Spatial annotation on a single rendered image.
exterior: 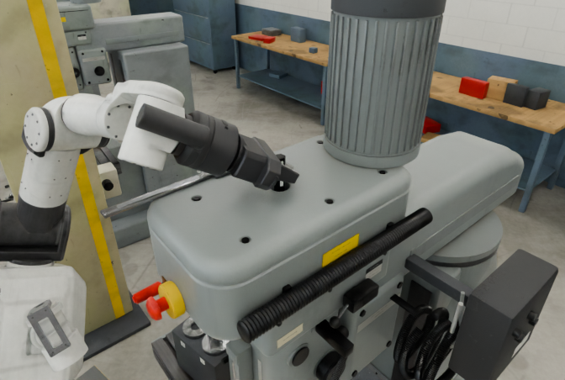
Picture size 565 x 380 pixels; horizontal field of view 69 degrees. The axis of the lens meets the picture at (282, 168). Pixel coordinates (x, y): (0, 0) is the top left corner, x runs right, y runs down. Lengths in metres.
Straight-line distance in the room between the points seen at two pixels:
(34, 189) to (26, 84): 1.41
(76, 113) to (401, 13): 0.55
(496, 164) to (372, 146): 0.54
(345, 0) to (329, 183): 0.32
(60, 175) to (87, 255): 1.90
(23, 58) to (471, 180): 1.94
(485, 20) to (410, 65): 4.40
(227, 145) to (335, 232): 0.23
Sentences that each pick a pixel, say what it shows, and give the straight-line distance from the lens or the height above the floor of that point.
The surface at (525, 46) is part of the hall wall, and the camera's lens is 5.01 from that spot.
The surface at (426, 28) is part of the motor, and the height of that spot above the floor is 2.15.
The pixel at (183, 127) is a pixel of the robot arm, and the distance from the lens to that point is 0.58.
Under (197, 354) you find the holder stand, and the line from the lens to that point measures 1.50.
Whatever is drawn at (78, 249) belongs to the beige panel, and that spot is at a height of 0.69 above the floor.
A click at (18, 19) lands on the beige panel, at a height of 1.96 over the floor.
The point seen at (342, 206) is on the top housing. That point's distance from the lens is 0.70.
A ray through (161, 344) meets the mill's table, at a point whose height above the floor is 0.92.
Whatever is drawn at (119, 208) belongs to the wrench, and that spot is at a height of 1.90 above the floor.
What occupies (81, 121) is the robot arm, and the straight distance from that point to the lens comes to 0.75.
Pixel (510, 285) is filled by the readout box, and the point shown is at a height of 1.73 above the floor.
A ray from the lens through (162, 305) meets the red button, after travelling 0.72.
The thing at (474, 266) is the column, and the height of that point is 1.52.
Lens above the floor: 2.28
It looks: 29 degrees down
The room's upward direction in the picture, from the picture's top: straight up
